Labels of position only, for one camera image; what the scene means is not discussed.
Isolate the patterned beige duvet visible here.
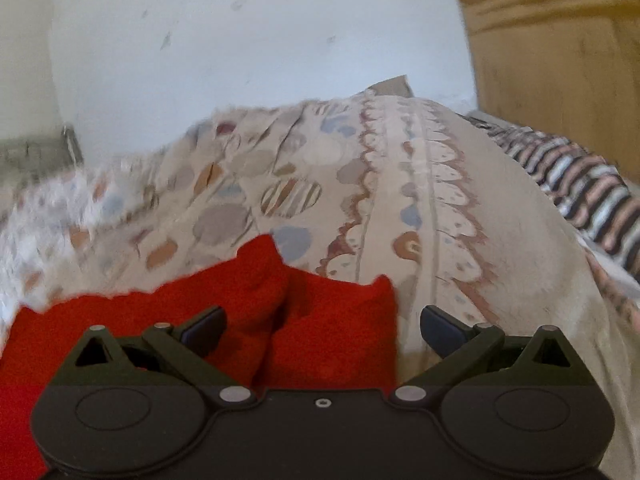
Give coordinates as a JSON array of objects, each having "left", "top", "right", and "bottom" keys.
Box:
[{"left": 0, "top": 91, "right": 640, "bottom": 480}]

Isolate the metal bed headboard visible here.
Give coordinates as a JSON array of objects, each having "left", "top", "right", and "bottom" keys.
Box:
[{"left": 0, "top": 126, "right": 84, "bottom": 182}]

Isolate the beige cushion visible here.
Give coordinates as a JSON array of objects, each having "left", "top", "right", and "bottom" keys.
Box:
[{"left": 369, "top": 75, "right": 417, "bottom": 99}]

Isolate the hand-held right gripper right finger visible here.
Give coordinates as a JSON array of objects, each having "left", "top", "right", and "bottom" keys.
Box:
[{"left": 389, "top": 305, "right": 587, "bottom": 407}]

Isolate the striped bedsheet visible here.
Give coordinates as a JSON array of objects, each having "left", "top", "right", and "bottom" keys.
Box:
[{"left": 465, "top": 110, "right": 640, "bottom": 331}]

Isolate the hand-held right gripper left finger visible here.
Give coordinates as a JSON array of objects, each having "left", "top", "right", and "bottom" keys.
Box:
[{"left": 67, "top": 306, "right": 259, "bottom": 407}]

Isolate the red long-sleeved sweater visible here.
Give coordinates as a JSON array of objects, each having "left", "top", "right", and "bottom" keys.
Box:
[{"left": 0, "top": 234, "right": 399, "bottom": 480}]

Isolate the wooden wardrobe panel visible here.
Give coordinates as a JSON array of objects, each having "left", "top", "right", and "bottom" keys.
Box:
[{"left": 447, "top": 0, "right": 640, "bottom": 182}]

